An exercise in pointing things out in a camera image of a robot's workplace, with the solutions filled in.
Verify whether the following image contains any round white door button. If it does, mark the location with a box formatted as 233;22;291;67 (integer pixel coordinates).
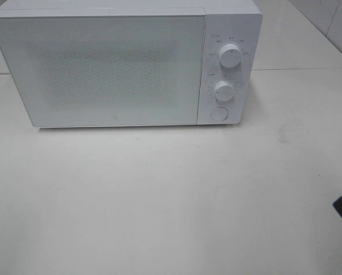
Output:
211;107;229;121

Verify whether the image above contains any white round knob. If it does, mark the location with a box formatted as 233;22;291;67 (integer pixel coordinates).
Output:
217;41;242;69
214;81;235;102

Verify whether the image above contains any white microwave door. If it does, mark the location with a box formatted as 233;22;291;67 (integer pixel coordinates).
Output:
0;16;205;128

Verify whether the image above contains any white microwave oven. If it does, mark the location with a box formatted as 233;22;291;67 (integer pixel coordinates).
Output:
0;1;263;127

